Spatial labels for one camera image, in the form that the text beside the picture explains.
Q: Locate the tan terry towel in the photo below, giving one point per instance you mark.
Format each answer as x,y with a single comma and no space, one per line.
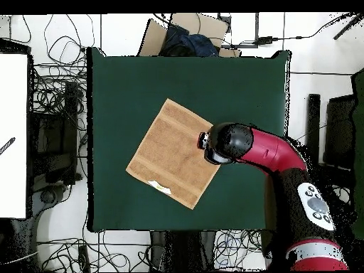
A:
170,153

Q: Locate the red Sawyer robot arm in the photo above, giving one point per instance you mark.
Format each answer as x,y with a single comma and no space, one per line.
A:
273,153

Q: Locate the dark green table cloth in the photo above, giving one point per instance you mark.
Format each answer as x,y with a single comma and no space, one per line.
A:
128,85

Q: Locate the dark blue clothing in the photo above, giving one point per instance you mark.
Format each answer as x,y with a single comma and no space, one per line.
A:
193,42

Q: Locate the brown cardboard box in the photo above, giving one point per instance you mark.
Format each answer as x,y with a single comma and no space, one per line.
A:
153,39

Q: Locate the black power adapter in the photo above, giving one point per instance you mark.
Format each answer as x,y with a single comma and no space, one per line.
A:
265,40

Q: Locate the black office chair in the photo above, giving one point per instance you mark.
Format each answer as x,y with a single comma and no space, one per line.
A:
57,136
338,128

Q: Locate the black tripod leg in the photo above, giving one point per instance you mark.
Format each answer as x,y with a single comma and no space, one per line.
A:
348,27

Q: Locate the white board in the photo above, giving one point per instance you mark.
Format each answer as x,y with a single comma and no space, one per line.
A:
12,128

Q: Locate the black striped rod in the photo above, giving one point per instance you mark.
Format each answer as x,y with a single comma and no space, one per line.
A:
8,145

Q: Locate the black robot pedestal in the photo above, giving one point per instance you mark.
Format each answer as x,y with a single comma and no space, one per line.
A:
182,250

